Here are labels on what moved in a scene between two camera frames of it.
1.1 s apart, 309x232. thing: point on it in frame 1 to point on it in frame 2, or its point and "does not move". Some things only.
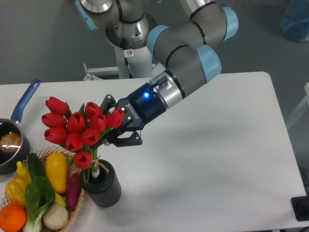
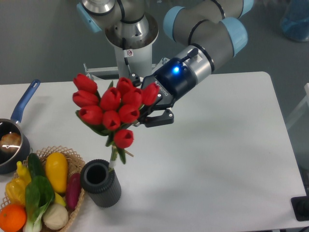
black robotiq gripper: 143,107 to 175,81
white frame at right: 306,101 does not move
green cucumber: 35,165 does not move
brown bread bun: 10,142 does not move
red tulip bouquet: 79,132 to 112,113
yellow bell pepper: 16,190 does not move
